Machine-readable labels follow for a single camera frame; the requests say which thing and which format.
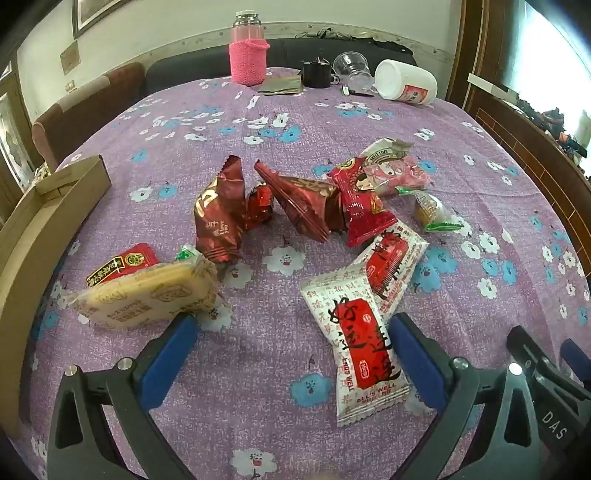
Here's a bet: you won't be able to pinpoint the green-edged clear pastry packet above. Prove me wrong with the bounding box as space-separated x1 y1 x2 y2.
397 187 464 232

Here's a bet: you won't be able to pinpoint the wooden glass door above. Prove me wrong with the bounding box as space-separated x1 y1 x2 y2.
0 60 33 222

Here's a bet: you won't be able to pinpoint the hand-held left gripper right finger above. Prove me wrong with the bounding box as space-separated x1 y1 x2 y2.
390 313 550 480

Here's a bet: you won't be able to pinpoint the dark clothes pile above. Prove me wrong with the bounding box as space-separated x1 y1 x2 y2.
295 28 416 54

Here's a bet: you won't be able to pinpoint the red black snack packet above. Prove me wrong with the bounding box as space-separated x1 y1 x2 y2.
86 243 160 287

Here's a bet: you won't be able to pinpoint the pink snack packet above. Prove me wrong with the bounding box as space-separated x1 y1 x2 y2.
365 156 432 197

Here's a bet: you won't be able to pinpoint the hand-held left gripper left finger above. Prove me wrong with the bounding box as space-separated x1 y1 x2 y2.
46 315 200 480

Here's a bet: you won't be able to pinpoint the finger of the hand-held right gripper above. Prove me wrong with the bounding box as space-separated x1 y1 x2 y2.
561 339 591 386
507 325 543 370

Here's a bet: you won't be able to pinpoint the small red foil candy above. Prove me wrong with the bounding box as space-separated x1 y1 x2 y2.
245 182 275 229

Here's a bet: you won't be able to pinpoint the wall plaque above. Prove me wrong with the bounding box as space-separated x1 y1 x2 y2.
60 41 81 75

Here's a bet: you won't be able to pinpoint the brown chair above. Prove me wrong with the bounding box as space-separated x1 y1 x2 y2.
31 62 147 171

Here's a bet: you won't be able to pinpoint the olive flat pouch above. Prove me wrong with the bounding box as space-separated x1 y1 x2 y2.
257 75 304 96

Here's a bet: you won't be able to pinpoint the white plastic jar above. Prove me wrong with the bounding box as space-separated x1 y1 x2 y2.
374 59 438 107

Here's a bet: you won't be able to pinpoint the dark red gold-patterned packet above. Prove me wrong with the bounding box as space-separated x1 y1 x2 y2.
254 160 347 241

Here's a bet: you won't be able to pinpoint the small black cup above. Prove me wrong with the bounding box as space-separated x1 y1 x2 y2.
302 60 332 88

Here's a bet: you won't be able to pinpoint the clear plastic cup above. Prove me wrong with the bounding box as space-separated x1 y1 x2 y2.
332 52 375 92

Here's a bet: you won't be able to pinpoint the framed wall picture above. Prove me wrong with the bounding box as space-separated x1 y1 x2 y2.
71 0 121 40

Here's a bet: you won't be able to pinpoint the jar with pink knit sleeve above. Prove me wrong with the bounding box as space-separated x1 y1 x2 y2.
229 10 270 88

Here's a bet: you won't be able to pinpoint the dark red gold-lettered packet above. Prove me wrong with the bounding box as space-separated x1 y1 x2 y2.
193 156 247 264

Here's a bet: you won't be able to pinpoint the purple floral tablecloth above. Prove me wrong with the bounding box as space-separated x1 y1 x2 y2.
9 67 591 480

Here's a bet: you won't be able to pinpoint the dark clutter heap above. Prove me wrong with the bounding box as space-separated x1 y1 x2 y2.
517 95 591 167

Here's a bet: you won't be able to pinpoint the brown cardboard box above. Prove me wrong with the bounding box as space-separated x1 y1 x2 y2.
0 155 112 439

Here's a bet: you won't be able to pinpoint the beige cracker packet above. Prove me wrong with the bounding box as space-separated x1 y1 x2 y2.
67 255 227 330

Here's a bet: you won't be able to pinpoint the wooden window frame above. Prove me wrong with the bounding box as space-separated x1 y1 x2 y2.
445 0 591 241

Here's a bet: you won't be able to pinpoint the white green snack packet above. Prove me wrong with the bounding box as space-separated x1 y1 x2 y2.
358 137 414 162

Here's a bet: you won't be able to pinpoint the white red snack packet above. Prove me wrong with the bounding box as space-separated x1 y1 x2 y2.
301 267 411 428
353 224 429 315

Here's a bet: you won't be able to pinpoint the bright red figure-print packet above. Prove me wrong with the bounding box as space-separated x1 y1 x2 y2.
325 157 398 247

